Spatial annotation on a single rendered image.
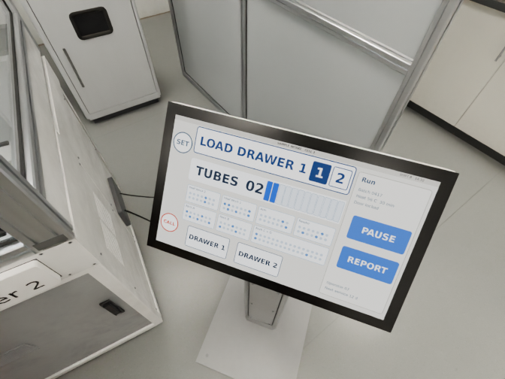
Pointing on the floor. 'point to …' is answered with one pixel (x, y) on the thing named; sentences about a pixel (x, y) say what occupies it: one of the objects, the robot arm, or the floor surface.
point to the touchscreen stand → (255, 333)
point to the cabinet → (83, 287)
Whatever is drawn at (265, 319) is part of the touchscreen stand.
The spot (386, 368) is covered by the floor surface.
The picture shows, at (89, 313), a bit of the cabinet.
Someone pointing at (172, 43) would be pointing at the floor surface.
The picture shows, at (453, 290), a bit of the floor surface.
